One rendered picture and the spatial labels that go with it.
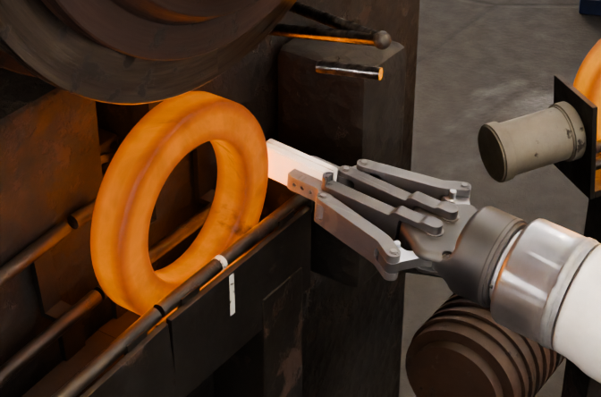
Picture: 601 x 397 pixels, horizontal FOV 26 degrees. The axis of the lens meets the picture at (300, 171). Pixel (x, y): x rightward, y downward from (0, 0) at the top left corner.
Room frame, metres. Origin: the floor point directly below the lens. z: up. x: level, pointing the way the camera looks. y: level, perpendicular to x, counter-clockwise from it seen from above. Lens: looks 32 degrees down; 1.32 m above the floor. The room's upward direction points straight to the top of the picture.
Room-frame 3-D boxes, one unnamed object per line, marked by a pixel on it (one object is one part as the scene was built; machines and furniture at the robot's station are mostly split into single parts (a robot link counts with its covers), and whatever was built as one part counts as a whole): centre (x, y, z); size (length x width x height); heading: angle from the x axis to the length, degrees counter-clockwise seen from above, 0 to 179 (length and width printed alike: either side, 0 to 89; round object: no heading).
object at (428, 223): (0.88, -0.06, 0.73); 0.11 x 0.01 x 0.04; 57
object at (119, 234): (0.87, 0.09, 0.75); 0.18 x 0.03 x 0.18; 144
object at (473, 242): (0.85, -0.13, 0.73); 0.09 x 0.08 x 0.07; 55
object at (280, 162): (0.94, 0.00, 0.74); 0.07 x 0.01 x 0.03; 56
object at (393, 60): (1.07, -0.04, 0.68); 0.11 x 0.08 x 0.24; 55
